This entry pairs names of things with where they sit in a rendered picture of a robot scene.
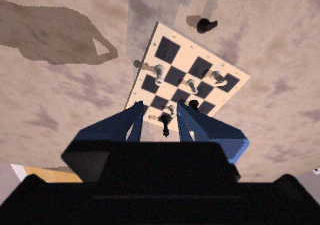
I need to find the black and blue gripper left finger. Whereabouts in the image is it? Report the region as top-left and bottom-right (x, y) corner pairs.
(71, 100), (144, 142)

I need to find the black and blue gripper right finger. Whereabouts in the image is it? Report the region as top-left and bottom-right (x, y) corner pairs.
(176, 100), (250, 165)

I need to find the black and cream chessboard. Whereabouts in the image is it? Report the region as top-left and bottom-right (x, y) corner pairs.
(125, 22), (250, 132)

